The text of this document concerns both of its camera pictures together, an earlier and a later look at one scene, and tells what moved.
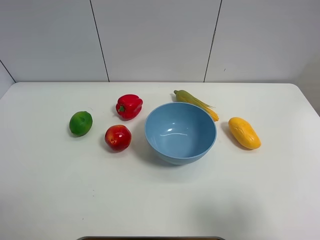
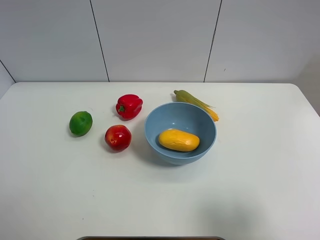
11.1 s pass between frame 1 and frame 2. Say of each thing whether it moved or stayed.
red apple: stayed
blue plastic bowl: stayed
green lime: stayed
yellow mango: moved
